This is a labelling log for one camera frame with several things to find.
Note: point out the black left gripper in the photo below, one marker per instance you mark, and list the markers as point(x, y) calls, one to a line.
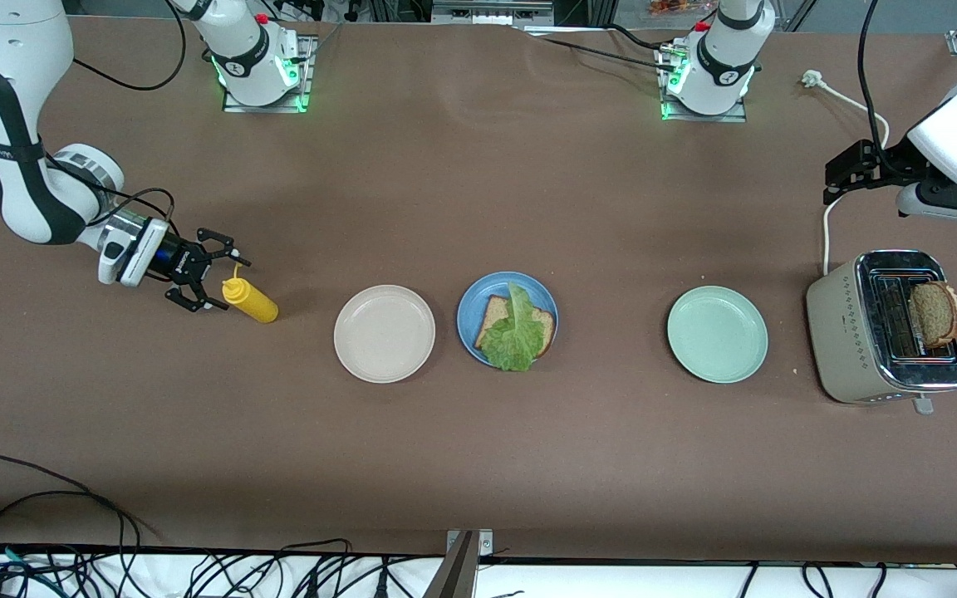
point(890, 165)

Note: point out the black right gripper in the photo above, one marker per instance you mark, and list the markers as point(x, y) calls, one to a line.
point(182, 262)

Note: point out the yellow mustard squeeze bottle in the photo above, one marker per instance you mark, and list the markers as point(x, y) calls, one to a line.
point(256, 306)

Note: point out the brown toast bread slice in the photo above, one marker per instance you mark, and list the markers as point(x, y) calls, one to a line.
point(495, 314)
point(935, 316)

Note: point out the green lettuce leaf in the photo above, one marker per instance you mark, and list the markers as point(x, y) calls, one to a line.
point(516, 336)

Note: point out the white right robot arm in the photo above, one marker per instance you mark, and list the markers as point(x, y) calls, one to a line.
point(13, 166)

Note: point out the beige plate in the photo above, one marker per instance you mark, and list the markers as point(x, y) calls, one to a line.
point(385, 334)

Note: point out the light green plate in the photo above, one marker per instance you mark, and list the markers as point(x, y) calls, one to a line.
point(717, 334)

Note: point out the blue plate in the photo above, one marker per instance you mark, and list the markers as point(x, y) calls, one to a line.
point(468, 320)

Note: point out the beige chrome toaster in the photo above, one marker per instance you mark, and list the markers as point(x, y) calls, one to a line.
point(844, 332)

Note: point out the orange packet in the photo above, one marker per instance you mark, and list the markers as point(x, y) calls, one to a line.
point(674, 7)

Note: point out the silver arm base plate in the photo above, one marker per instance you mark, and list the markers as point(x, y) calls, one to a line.
point(707, 118)
point(308, 83)

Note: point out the silver aluminium frame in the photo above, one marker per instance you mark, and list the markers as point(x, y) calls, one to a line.
point(491, 12)

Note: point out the grey metal table bracket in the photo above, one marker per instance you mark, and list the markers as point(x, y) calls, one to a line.
point(460, 573)

